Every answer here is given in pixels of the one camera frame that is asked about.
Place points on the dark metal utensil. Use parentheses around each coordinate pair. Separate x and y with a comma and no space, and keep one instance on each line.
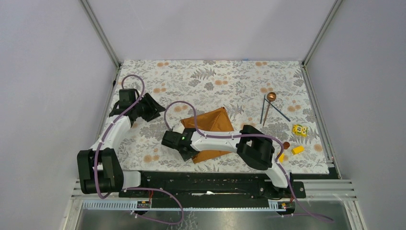
(262,110)
(279,111)

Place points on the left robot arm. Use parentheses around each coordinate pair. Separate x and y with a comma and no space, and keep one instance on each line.
(99,167)

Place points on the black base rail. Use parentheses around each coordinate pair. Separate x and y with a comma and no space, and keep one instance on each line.
(212,190)

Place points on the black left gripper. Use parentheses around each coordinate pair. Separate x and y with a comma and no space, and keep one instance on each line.
(151,113)

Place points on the brown round disc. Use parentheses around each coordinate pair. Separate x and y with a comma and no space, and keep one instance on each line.
(286,145)

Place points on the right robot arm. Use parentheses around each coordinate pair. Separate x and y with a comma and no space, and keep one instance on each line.
(257,150)

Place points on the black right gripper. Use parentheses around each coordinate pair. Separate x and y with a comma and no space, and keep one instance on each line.
(186,157)

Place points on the floral tablecloth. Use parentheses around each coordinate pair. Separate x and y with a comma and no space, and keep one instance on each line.
(195,87)

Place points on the small yellow toy block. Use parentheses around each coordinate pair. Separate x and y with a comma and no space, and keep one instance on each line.
(300,130)

